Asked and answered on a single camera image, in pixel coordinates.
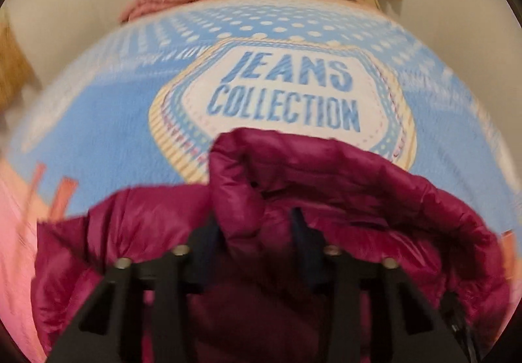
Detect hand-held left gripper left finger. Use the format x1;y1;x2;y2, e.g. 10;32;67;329
49;215;224;363

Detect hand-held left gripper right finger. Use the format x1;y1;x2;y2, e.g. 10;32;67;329
290;207;468;363

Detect maroon puffer jacket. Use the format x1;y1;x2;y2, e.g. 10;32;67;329
30;127;512;363

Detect blue printed blanket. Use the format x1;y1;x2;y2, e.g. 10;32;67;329
4;0;522;233

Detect pink speckled blanket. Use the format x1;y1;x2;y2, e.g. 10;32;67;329
0;167;46;363

